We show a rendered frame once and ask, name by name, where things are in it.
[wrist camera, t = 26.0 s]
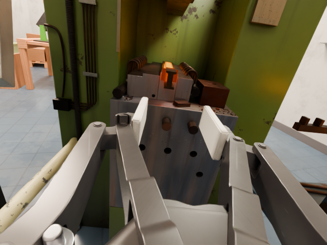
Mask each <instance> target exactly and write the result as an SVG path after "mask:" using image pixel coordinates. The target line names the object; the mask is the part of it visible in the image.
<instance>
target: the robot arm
mask: <svg viewBox="0 0 327 245"><path fill-rule="evenodd" d="M147 105H148V98H147V97H143V98H142V99H141V101H140V103H139V105H138V107H137V110H136V112H135V113H118V114H116V120H115V126H113V127H106V124H105V123H103V122H92V123H91V124H89V126H88V127H87V129H86V130H85V132H84V133H83V135H82V136H81V138H80V139H79V141H78V142H77V144H76V145H75V146H74V148H73V149H72V151H71V152H70V153H69V155H68V156H67V158H66V159H65V161H64V162H63V164H62V165H61V167H60V168H59V170H58V171H57V173H56V174H55V175H54V177H53V178H52V180H51V182H50V183H49V184H48V186H47V187H46V189H45V190H44V192H43V193H42V195H41V196H40V198H39V199H38V200H37V202H36V203H35V204H34V205H32V206H31V207H30V208H29V209H28V210H27V211H26V212H25V213H24V214H22V215H21V216H20V217H19V218H18V219H17V220H16V221H14V222H13V223H12V224H11V225H10V226H9V227H7V228H6V229H5V230H4V231H3V232H2V233H1V234H0V245H75V241H74V237H75V235H76V233H77V230H78V228H79V225H80V222H81V219H82V216H83V214H84V211H85V208H86V205H87V203H88V200H89V197H90V194H91V192H92V189H93V186H94V183H95V181H96V178H97V175H98V172H99V169H100V167H101V164H102V161H103V158H104V156H105V153H106V150H109V149H115V154H116V161H117V168H118V174H119V181H120V187H121V194H122V201H123V207H124V214H125V226H124V227H123V228H122V229H121V230H120V231H119V232H118V233H117V234H115V235H114V236H113V237H112V238H111V239H110V240H109V241H108V242H107V243H106V244H105V245H270V244H269V242H268V239H267V234H266V229H265V224H264V219H263V214H262V209H261V204H262V206H263V208H264V210H265V212H266V214H267V216H268V218H269V220H270V222H271V224H272V226H273V228H274V231H275V233H276V235H277V237H278V239H279V241H280V243H281V245H327V215H326V213H325V212H324V211H323V210H322V209H321V207H320V206H319V205H318V204H317V203H316V202H315V200H314V199H313V198H312V197H311V196H310V194H309V193H308V192H307V191H306V190H305V189H304V187H303V186H302V185H301V184H300V183H299V181H298V180H297V179H296V178H295V177H294V176H293V174H292V173H291V172H290V171H289V170H288V169H287V167H286V166H285V165H284V164H283V163H282V161H281V160H280V159H279V158H278V157H277V155H276V154H275V153H274V152H273V151H272V150H271V148H270V147H269V146H267V145H266V144H263V143H259V142H255V143H254V145H253V146H250V145H247V144H245V141H244V140H243V139H242V138H240V137H237V136H235V135H234V134H233V133H232V131H231V130H230V129H229V128H228V127H227V126H225V125H223V124H222V123H221V122H220V120H219V119H218V117H217V116H216V115H215V113H214V112H213V110H212V109H211V108H210V106H206V105H205V106H204V108H203V112H202V115H201V119H200V124H199V128H200V131H201V133H202V136H203V138H204V141H205V143H206V145H207V148H208V150H209V153H210V155H211V158H212V159H213V160H220V158H221V155H223V157H222V160H221V163H220V167H221V170H220V181H219V192H218V204H217V205H215V204H203V205H195V206H192V205H189V204H186V203H183V202H180V201H177V200H172V199H163V197H162V195H161V192H160V190H159V187H158V185H157V182H156V180H155V178H154V177H153V176H151V177H150V175H149V172H148V170H147V167H146V164H145V161H144V159H143V156H142V153H141V150H140V148H139V144H140V140H141V136H142V133H143V129H144V125H145V121H146V114H147ZM252 185H253V187H254V189H255V192H256V194H257V195H256V194H254V193H253V188H252ZM260 202H261V204H260Z"/></svg>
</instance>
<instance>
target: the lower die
mask: <svg viewBox="0 0 327 245"><path fill-rule="evenodd" d="M164 62H165V61H163V63H158V62H152V63H146V64H145V65H144V66H142V68H141V69H139V71H137V70H136V69H135V70H133V71H132V72H130V73H129V74H128V76H127V95H130V96H137V97H147V98H151V99H158V100H165V101H172V102H173V101H177V100H186V101H188V102H189V98H190V93H191V88H192V84H193V79H192V78H191V77H190V75H189V74H188V76H185V74H184V72H183V71H182V70H181V68H180V67H179V65H174V64H173V63H172V66H173V68H175V69H176V70H178V75H177V81H176V82H173V86H174V90H173V89H166V88H164V81H163V80H161V76H162V69H163V68H164ZM152 94H154V95H155V97H152Z"/></svg>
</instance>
